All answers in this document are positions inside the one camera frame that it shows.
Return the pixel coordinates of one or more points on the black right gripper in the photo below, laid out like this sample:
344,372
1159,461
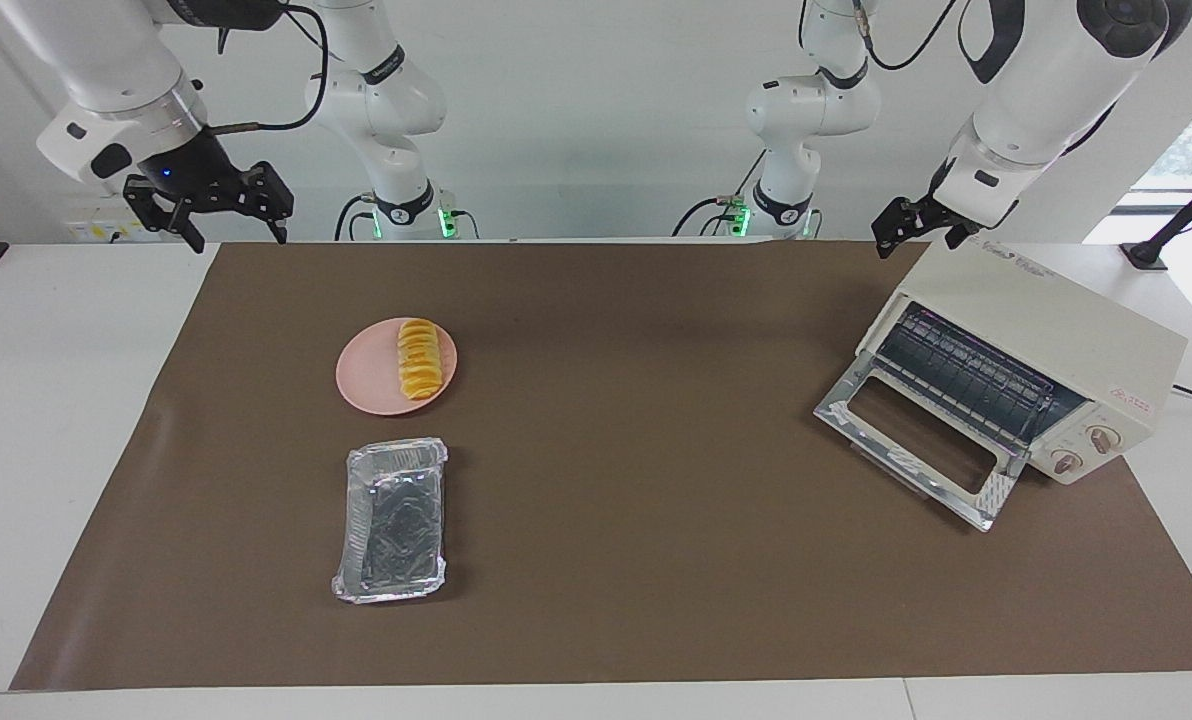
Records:
196,175

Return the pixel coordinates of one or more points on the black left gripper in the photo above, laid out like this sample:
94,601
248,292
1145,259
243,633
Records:
934,215

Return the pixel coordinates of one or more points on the yellow braided bread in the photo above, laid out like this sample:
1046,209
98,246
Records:
419,360

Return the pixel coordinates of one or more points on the aluminium foil tray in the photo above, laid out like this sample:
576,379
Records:
396,520

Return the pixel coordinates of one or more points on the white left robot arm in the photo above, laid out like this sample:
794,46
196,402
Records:
1036,100

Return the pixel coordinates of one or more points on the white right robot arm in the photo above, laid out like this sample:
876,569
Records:
106,60

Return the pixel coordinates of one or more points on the cream toaster oven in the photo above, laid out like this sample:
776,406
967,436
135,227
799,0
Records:
1076,325

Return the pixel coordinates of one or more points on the glass oven door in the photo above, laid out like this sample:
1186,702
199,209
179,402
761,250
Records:
836,412

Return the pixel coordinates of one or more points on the small oven knob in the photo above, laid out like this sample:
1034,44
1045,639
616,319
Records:
1068,462

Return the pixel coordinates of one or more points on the large oven knob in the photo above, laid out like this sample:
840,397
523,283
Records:
1103,439

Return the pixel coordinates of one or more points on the pink round plate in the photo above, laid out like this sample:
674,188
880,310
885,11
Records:
368,375

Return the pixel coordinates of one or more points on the brown table mat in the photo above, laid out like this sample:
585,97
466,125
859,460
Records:
656,600

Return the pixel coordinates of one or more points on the white wall socket box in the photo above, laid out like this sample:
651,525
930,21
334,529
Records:
96,228

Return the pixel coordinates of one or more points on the black camera stand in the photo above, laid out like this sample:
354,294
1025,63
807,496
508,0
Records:
1171,230

